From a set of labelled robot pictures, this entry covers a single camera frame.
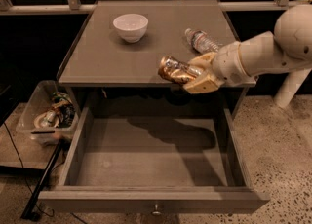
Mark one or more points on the metal drawer knob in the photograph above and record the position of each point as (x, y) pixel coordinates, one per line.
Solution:
(156, 211)

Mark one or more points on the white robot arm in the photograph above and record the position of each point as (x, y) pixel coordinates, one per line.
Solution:
(287, 49)

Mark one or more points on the white ceramic bowl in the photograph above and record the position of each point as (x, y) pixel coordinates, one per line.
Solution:
(131, 27)

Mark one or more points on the black metal stand leg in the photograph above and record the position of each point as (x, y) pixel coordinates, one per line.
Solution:
(28, 212)

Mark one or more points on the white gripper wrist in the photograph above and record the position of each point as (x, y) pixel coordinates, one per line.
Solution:
(227, 62)

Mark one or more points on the orange soda can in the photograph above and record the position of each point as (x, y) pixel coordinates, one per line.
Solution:
(177, 71)

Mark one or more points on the open grey top drawer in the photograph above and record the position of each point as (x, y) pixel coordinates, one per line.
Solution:
(132, 163)

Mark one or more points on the clutter inside plastic bin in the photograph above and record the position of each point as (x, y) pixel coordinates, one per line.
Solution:
(60, 115)

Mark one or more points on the clear plastic water bottle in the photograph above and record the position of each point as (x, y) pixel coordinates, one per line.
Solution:
(201, 41)

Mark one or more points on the clear plastic storage bin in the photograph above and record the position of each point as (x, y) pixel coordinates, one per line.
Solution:
(40, 102)

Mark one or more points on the grey cabinet with counter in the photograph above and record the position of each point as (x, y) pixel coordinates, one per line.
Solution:
(99, 58)

